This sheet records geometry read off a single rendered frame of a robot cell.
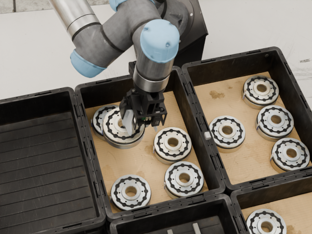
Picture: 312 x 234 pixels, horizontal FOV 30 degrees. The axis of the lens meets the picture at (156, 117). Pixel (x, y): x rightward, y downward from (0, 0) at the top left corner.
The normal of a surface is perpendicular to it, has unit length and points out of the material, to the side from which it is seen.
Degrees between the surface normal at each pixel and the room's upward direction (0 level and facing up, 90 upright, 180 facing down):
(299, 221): 0
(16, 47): 0
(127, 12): 45
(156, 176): 0
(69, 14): 40
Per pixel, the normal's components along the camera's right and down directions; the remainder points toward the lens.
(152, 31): 0.17, -0.55
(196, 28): -0.63, -0.30
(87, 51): -0.43, 0.07
